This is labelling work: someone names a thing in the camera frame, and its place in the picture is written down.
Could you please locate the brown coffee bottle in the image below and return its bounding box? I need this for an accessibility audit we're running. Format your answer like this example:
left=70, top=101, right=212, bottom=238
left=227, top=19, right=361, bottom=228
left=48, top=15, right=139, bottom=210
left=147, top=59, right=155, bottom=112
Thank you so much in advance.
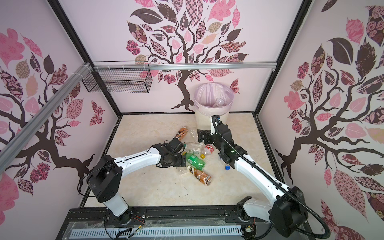
left=187, top=166, right=212, bottom=186
left=175, top=127, right=188, bottom=141

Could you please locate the tall clear square bottle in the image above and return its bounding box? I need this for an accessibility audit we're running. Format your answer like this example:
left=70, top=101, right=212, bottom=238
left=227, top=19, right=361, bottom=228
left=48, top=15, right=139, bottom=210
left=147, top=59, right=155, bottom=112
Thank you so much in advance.
left=176, top=167, right=189, bottom=176

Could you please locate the green soda bottle yellow cap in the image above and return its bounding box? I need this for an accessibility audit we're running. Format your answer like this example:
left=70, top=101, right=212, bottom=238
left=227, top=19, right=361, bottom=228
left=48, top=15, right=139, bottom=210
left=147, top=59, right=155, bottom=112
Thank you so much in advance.
left=185, top=153, right=206, bottom=170

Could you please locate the clear bottle red cap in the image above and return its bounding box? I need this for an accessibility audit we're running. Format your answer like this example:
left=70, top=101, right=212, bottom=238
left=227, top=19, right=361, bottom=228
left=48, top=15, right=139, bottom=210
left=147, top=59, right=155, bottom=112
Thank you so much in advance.
left=213, top=98, right=226, bottom=108

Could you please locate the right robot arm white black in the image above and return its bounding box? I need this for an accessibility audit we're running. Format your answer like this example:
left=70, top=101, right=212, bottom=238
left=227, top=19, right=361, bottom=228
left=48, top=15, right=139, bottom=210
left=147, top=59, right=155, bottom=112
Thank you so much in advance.
left=197, top=123, right=309, bottom=238

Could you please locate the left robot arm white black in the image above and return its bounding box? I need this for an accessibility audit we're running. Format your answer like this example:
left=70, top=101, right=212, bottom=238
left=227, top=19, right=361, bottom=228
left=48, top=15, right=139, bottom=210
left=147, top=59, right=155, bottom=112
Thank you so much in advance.
left=86, top=139, right=186, bottom=217

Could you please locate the white bin with purple liner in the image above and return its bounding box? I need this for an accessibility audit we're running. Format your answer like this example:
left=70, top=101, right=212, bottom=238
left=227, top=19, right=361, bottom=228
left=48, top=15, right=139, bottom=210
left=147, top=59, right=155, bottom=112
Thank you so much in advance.
left=193, top=83, right=234, bottom=130

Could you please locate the clear bottle green label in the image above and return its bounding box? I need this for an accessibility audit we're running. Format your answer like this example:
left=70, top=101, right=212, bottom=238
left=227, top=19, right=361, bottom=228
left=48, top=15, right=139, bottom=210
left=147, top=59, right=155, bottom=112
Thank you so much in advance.
left=185, top=142, right=204, bottom=155

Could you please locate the small bottle red label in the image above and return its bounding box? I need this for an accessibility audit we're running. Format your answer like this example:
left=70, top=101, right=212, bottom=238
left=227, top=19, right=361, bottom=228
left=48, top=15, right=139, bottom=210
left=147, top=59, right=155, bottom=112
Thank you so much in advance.
left=202, top=145, right=215, bottom=156

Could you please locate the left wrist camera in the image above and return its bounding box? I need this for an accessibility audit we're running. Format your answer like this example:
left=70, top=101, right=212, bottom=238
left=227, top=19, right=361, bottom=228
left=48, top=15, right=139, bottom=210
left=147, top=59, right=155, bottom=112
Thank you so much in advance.
left=166, top=138, right=184, bottom=153

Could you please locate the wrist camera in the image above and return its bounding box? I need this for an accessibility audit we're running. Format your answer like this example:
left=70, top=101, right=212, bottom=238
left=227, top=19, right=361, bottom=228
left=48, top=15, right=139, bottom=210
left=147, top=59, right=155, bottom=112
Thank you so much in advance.
left=166, top=138, right=184, bottom=153
left=211, top=115, right=220, bottom=135

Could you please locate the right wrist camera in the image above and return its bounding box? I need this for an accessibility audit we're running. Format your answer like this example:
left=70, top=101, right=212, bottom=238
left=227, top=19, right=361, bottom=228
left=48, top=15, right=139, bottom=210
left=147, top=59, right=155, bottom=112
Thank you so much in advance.
left=211, top=115, right=220, bottom=135

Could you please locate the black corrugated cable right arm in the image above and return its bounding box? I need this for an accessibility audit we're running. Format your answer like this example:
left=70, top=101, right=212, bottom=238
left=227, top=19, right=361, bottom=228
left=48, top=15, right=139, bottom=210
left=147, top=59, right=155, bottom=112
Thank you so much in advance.
left=211, top=115, right=331, bottom=240

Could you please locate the black base frame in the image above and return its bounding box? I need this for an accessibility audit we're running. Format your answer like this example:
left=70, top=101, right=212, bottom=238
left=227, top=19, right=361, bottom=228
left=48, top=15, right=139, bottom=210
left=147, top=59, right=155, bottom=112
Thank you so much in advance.
left=55, top=203, right=316, bottom=240

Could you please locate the black wire basket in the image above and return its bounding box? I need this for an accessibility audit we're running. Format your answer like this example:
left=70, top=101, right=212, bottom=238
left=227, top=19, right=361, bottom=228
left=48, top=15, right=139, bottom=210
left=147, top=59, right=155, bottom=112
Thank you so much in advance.
left=82, top=60, right=153, bottom=94

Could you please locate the white slotted cable duct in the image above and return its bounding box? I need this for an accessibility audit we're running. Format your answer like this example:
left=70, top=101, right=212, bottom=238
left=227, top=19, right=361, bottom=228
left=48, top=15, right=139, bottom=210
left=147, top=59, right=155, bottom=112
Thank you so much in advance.
left=68, top=226, right=242, bottom=240

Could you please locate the aluminium rail back wall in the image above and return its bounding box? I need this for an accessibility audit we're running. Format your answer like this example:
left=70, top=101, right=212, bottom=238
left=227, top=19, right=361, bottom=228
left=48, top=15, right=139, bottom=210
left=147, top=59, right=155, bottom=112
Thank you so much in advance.
left=93, top=61, right=277, bottom=71

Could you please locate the aluminium rail wall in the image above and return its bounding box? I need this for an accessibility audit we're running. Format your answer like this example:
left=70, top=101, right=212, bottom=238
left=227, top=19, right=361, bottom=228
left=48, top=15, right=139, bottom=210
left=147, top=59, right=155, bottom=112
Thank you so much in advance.
left=1, top=63, right=92, bottom=173
left=93, top=61, right=277, bottom=71

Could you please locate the aluminium rail left wall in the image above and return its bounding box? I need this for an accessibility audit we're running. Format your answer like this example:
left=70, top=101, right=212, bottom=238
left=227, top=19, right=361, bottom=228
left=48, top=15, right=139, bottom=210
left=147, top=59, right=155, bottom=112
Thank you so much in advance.
left=1, top=63, right=92, bottom=173

